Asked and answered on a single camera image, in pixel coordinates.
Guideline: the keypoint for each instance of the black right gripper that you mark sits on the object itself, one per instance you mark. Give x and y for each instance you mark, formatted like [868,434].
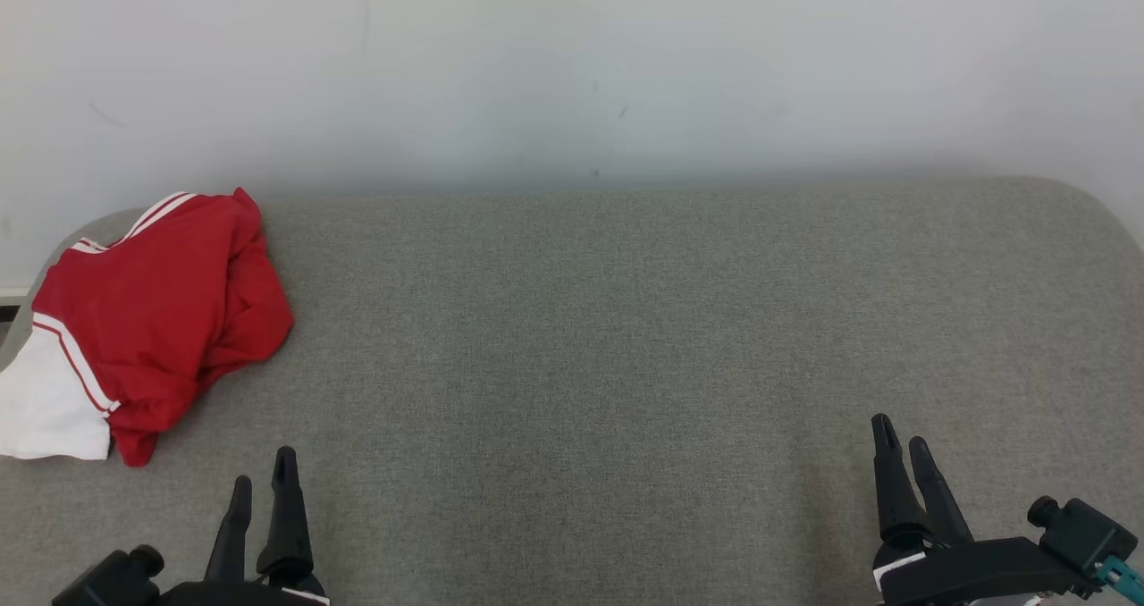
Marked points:
[974,575]

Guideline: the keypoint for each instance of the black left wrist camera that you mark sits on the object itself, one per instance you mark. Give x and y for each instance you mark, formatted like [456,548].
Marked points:
[112,579]

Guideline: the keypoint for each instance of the red white basketball jersey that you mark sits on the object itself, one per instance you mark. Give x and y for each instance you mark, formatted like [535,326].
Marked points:
[134,311]

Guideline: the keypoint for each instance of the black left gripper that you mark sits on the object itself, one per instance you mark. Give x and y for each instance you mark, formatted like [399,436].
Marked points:
[241,593]

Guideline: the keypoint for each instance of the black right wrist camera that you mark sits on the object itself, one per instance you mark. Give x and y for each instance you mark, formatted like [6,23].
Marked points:
[1081,534]

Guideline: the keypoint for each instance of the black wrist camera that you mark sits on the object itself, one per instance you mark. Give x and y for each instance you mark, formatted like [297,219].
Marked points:
[112,579]
[1081,534]

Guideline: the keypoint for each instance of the white black baseboard strip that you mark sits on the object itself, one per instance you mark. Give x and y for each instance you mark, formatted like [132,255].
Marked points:
[13,304]

